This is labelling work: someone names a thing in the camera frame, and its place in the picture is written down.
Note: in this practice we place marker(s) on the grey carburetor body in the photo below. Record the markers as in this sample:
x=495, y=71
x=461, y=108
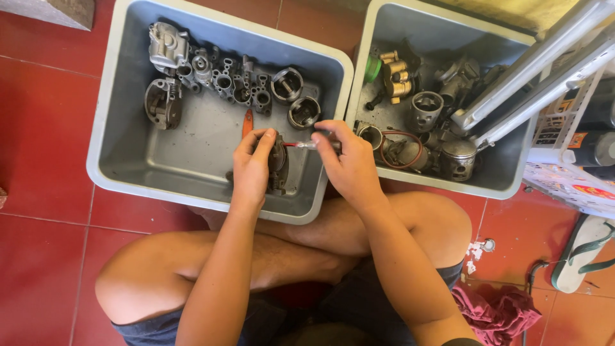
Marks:
x=224, y=80
x=263, y=95
x=243, y=84

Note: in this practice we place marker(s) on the gold brake caliper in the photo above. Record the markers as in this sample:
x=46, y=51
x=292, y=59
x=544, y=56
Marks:
x=397, y=77

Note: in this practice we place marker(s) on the shiny dome piston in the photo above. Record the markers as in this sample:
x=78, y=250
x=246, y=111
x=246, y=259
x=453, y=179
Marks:
x=459, y=161

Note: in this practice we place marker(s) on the large silver carburetor body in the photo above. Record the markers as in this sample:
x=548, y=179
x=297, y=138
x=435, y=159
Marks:
x=167, y=48

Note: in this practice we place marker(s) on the tall silver piston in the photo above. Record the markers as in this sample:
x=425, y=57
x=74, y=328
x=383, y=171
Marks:
x=425, y=111

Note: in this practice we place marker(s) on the narrow grey plastic bin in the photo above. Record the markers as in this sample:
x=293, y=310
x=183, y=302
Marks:
x=432, y=29

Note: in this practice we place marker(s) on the person's right hand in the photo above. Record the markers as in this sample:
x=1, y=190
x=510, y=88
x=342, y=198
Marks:
x=348, y=168

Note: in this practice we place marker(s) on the black bolt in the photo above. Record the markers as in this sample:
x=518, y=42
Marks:
x=374, y=102

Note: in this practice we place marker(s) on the white plastic basket with bottles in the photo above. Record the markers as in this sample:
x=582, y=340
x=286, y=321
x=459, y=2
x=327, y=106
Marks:
x=571, y=182

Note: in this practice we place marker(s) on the person's leg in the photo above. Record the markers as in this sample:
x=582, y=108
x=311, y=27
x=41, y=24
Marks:
x=153, y=274
x=423, y=226

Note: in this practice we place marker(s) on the small silver carburetor body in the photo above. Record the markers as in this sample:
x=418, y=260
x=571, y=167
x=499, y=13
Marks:
x=202, y=67

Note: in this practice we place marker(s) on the short metal cylinder sleeve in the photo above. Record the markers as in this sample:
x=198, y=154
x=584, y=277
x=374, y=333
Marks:
x=370, y=136

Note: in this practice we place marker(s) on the white paper scraps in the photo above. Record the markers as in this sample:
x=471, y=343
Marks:
x=475, y=252

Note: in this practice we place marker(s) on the dark metal carburetor part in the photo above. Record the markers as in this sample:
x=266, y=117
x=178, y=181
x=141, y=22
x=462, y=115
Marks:
x=278, y=166

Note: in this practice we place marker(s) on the grey concrete block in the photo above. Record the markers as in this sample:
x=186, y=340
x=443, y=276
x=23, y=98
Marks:
x=53, y=12

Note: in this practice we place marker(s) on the maroon cloth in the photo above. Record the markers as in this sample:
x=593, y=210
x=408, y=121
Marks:
x=495, y=312

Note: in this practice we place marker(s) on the white green flip flop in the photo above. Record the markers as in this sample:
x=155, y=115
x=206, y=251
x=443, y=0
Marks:
x=579, y=257

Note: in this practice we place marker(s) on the grey engine piston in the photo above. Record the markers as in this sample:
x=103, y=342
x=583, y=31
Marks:
x=287, y=85
x=304, y=113

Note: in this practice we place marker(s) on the person's left leg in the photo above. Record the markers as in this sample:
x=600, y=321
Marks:
x=153, y=274

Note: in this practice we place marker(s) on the green plastic cap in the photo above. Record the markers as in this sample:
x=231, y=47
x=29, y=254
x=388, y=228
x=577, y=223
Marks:
x=372, y=68

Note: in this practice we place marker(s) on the person's right leg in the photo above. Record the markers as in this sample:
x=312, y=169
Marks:
x=423, y=226

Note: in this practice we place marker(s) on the white metal rack frame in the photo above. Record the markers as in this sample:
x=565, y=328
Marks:
x=528, y=72

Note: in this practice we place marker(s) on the person's left hand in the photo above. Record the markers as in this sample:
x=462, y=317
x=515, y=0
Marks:
x=249, y=173

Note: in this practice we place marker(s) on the wide grey plastic bin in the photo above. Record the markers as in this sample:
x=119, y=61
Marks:
x=192, y=158

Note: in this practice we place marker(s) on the dark blue shorts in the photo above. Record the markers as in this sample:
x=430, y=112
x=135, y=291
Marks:
x=350, y=312

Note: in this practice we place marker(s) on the dark round engine cover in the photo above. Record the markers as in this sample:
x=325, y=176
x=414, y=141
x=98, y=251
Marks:
x=162, y=103

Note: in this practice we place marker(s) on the dull metal housing part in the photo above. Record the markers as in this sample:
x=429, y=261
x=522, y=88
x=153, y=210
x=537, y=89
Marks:
x=406, y=156

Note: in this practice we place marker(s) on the silver metal engine part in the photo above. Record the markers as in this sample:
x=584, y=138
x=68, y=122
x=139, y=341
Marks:
x=456, y=79

